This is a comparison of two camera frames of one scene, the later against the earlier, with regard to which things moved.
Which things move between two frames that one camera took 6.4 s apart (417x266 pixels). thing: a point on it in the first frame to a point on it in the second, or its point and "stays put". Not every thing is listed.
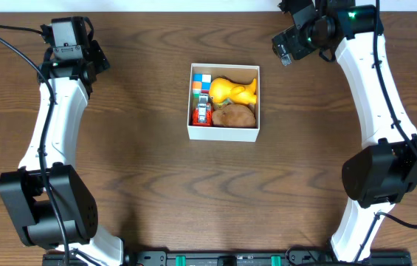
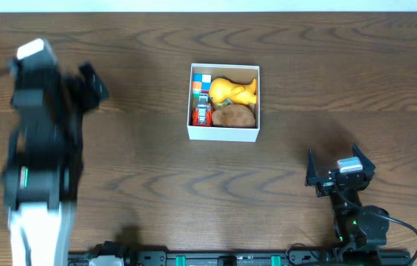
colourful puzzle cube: (201, 84) stays put
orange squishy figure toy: (221, 89) stays put
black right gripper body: (300, 41) to (326, 186)
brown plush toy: (234, 115) stays put
